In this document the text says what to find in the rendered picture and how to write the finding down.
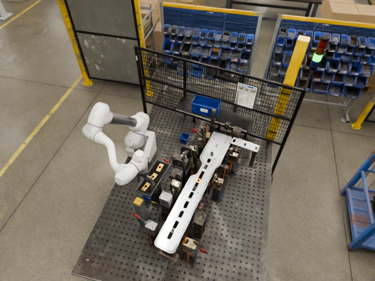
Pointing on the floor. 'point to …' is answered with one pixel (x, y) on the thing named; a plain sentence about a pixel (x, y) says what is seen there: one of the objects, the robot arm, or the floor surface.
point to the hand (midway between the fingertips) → (145, 184)
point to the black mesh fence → (209, 91)
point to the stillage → (361, 208)
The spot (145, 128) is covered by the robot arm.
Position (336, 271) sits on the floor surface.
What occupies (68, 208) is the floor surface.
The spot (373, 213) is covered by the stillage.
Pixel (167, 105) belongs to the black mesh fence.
